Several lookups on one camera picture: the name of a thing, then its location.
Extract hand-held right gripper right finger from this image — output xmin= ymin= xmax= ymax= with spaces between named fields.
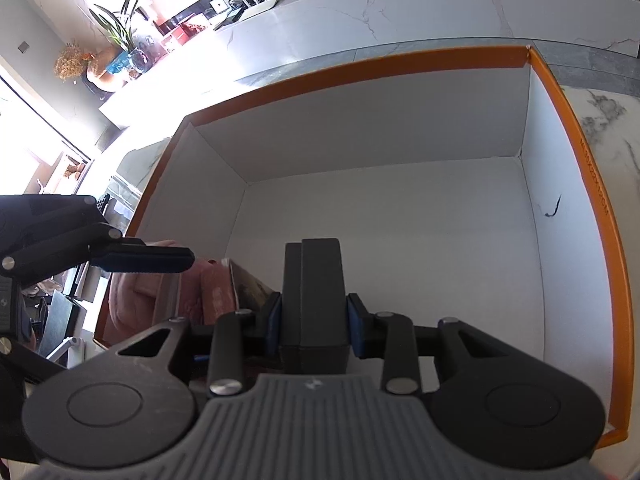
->
xmin=346 ymin=292 xmax=521 ymax=395

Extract illustrated book box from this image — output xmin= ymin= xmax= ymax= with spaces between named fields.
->
xmin=227 ymin=258 xmax=282 ymax=312

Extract dark grey box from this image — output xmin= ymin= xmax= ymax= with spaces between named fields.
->
xmin=280 ymin=237 xmax=352 ymax=374

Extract dried flowers in pot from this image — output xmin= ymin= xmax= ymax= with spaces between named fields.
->
xmin=52 ymin=40 xmax=132 ymax=92

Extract red gift boxes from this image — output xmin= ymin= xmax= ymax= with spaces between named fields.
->
xmin=160 ymin=19 xmax=212 ymax=52

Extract green plant in blue vase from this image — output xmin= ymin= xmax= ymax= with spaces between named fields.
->
xmin=90 ymin=0 xmax=152 ymax=74

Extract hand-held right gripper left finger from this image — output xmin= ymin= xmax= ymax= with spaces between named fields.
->
xmin=107 ymin=292 xmax=283 ymax=397

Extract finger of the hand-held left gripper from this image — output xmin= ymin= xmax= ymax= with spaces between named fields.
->
xmin=91 ymin=258 xmax=195 ymax=275
xmin=9 ymin=226 xmax=197 ymax=282

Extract white marble tv console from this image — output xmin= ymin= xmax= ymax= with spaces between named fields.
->
xmin=97 ymin=0 xmax=640 ymax=128

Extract orange cardboard box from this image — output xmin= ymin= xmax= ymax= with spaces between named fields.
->
xmin=95 ymin=46 xmax=630 ymax=453

